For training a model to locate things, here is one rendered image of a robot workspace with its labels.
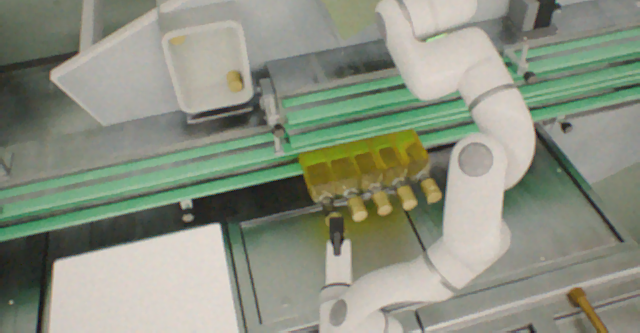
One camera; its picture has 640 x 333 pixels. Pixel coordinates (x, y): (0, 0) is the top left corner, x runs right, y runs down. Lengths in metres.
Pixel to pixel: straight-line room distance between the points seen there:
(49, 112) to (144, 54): 0.66
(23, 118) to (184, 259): 0.83
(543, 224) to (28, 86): 1.65
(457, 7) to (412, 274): 0.45
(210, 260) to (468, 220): 0.70
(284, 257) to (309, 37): 0.53
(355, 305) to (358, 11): 0.66
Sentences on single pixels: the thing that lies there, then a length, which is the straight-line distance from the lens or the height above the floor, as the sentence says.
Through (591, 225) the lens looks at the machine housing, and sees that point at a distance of 1.53.
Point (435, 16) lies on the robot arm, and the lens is 0.98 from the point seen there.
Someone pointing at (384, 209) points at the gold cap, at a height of 1.16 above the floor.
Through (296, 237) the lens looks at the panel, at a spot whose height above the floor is 1.09.
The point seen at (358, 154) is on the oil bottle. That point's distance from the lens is 1.31.
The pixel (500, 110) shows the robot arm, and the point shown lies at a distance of 0.92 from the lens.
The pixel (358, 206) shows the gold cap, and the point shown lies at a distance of 1.22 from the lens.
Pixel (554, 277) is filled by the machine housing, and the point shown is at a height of 1.36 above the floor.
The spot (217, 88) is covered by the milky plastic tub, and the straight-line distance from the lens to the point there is 1.37.
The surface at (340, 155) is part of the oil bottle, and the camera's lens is 1.31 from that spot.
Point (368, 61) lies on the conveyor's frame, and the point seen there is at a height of 0.83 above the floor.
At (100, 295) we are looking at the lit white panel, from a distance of 1.37.
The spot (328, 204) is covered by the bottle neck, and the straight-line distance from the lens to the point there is 1.23.
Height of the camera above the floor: 1.87
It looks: 43 degrees down
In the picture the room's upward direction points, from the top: 160 degrees clockwise
